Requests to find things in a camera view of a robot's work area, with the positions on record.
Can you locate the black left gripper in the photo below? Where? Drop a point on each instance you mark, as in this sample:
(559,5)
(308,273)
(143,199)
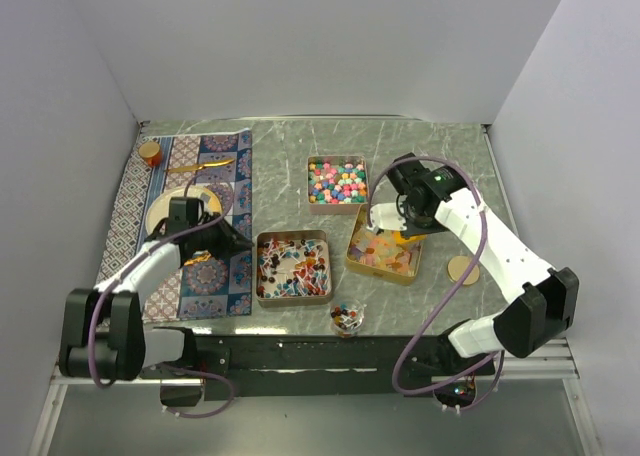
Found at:
(229,244)

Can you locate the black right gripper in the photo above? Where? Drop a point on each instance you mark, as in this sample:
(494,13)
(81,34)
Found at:
(412,229)

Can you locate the yellow plastic scoop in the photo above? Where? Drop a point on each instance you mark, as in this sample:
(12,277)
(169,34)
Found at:
(405,237)

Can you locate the gold tin of lollipops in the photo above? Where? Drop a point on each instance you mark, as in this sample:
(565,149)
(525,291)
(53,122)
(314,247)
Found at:
(293,269)

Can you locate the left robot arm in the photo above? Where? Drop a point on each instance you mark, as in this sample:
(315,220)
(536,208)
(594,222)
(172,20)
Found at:
(103,335)

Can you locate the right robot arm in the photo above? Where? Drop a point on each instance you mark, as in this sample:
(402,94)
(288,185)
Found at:
(540,300)

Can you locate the yellow tin of popsicle candies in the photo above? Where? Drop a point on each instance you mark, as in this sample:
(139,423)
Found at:
(383,254)

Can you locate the pink tin of star candies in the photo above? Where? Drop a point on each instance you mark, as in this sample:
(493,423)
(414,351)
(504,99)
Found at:
(336,184)

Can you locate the gold fork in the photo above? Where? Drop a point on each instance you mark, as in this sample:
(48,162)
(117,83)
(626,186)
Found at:
(203,257)

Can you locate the patterned mandala placemat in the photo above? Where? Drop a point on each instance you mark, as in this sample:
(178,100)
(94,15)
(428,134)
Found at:
(212,289)

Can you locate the round wooden jar lid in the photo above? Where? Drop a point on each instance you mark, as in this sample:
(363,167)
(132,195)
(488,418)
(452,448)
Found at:
(457,266)

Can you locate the yellow round plate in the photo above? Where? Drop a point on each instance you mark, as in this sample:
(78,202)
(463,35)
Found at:
(159,208)

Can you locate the gold knife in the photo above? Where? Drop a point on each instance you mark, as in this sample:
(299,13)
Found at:
(200,166)

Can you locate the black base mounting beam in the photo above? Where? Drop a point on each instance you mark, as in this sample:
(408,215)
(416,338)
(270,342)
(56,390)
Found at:
(295,365)

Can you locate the orange cup with lid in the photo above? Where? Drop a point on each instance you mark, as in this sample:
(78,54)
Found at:
(151,153)

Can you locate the clear glass jar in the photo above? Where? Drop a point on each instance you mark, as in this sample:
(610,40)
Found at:
(346,317)

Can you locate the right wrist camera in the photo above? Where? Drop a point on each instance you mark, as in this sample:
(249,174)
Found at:
(386,217)

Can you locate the aluminium rail frame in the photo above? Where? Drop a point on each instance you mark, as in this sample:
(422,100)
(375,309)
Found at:
(553,361)

